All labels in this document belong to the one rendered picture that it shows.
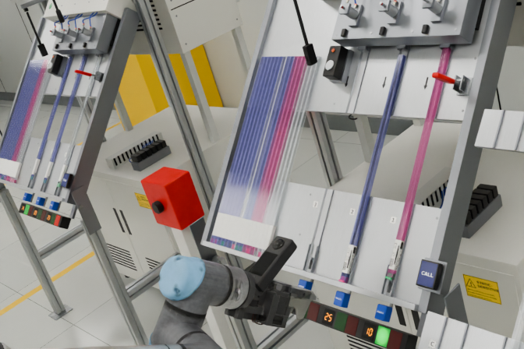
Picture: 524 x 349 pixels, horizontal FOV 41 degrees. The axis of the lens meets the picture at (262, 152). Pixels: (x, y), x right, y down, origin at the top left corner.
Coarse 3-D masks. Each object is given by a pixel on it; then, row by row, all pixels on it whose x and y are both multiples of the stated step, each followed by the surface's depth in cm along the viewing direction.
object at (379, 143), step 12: (396, 72) 153; (396, 84) 153; (384, 108) 153; (384, 120) 152; (384, 132) 152; (372, 156) 152; (372, 168) 151; (372, 180) 150; (360, 204) 150; (360, 216) 149; (360, 228) 149; (348, 276) 148
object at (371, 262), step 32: (288, 192) 168; (320, 192) 161; (288, 224) 165; (320, 224) 158; (352, 224) 152; (384, 224) 146; (416, 224) 140; (320, 256) 156; (384, 256) 144; (416, 256) 138; (384, 288) 141; (416, 288) 136
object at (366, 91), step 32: (288, 0) 188; (320, 0) 179; (288, 32) 184; (320, 32) 176; (480, 32) 142; (320, 64) 172; (352, 64) 165; (384, 64) 158; (416, 64) 152; (448, 64) 145; (320, 96) 169; (352, 96) 162; (384, 96) 155; (416, 96) 149; (448, 96) 144
